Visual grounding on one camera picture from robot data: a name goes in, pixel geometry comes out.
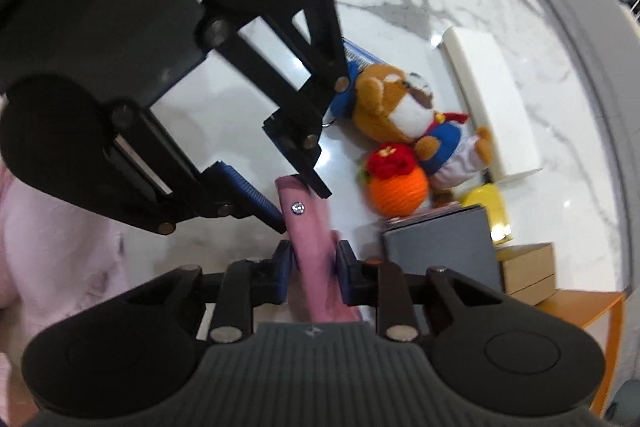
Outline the brown cardboard box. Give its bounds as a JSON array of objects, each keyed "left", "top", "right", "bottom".
[{"left": 495, "top": 243, "right": 557, "bottom": 307}]

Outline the orange crocheted fruit toy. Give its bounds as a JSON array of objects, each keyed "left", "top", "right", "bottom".
[{"left": 356, "top": 144, "right": 431, "bottom": 215}]

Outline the pink utility knife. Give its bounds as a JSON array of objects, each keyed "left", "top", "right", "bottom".
[{"left": 276, "top": 174, "right": 362, "bottom": 324}]

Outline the blue striped package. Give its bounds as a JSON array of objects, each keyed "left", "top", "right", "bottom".
[{"left": 342, "top": 38, "right": 387, "bottom": 68}]

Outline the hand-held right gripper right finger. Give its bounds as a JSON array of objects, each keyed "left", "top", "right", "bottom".
[{"left": 336, "top": 240, "right": 505, "bottom": 341}]

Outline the brown hamster plush toy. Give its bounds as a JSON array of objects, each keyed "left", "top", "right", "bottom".
[{"left": 325, "top": 59, "right": 495, "bottom": 208}]

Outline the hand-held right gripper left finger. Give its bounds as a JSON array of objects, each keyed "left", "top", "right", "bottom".
[{"left": 125, "top": 239, "right": 295, "bottom": 343}]

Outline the yellow tape measure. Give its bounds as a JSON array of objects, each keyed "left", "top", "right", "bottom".
[{"left": 459, "top": 184, "right": 514, "bottom": 246}]

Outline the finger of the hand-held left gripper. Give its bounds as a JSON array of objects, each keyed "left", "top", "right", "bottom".
[
  {"left": 196, "top": 0, "right": 352, "bottom": 200},
  {"left": 104, "top": 103, "right": 288, "bottom": 236}
]

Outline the grey box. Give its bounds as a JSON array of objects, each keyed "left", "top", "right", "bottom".
[{"left": 382, "top": 204, "right": 504, "bottom": 313}]

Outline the orange board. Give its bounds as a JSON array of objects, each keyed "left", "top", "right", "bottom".
[{"left": 536, "top": 291, "right": 629, "bottom": 419}]

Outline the white rectangular box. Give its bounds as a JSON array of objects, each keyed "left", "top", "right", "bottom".
[{"left": 439, "top": 27, "right": 545, "bottom": 186}]

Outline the person's pink fleece clothing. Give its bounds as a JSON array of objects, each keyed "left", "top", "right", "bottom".
[{"left": 0, "top": 159, "right": 132, "bottom": 427}]

